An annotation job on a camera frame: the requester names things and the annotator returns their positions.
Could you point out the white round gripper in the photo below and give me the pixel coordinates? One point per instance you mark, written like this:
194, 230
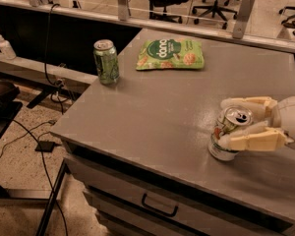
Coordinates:
292, 122

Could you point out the metal bracket post centre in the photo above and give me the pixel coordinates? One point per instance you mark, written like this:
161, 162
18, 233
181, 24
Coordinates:
123, 10

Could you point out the white 7up soda can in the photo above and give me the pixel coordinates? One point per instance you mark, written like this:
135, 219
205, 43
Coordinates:
230, 119

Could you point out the green rice chip bag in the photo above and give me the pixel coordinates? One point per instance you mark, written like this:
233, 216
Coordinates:
177, 53

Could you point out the green soda can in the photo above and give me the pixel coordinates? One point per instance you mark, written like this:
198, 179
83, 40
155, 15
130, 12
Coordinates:
106, 61

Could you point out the white pump bottle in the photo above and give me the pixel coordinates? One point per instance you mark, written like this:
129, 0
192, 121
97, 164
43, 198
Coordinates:
7, 49

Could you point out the metal bracket post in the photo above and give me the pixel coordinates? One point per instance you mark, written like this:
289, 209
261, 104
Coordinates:
243, 17
123, 10

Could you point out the grey drawer cabinet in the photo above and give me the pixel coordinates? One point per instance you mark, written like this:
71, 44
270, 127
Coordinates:
140, 147

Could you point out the black power adapter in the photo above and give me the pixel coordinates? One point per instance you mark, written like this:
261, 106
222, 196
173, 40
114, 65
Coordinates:
45, 146

